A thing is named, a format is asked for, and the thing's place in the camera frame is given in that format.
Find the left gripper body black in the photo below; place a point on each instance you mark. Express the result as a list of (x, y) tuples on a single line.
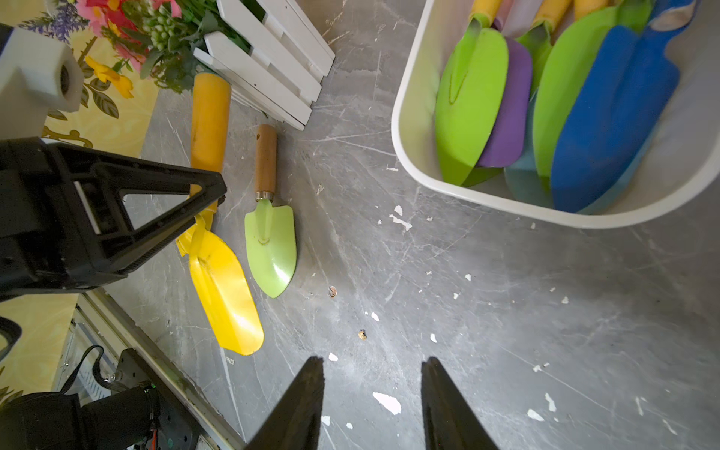
[(48, 244)]

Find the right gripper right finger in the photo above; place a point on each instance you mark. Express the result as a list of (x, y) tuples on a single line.
[(449, 421)]

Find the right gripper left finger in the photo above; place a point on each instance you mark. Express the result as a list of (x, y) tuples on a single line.
[(295, 423)]

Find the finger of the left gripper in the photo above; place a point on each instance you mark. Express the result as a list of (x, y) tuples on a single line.
[(105, 180)]

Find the yellow shovel pile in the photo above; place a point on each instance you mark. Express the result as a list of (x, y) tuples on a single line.
[(217, 275)]

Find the purple shovel pink handle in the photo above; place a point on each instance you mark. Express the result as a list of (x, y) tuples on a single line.
[(505, 143)]

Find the blue metal shovel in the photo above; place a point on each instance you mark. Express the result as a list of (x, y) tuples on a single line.
[(628, 87)]

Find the light blue small shovel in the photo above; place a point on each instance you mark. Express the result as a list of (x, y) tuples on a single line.
[(523, 182)]

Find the green shovel pile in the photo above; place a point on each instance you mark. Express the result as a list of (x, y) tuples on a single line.
[(470, 93)]

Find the small green metal shovel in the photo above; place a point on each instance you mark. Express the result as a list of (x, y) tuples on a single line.
[(269, 229)]

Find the artificial flower basket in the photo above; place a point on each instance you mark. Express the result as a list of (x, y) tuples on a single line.
[(269, 52)]

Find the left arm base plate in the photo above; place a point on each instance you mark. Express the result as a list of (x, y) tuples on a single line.
[(174, 427)]

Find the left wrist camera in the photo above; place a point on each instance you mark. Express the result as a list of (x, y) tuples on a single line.
[(38, 74)]

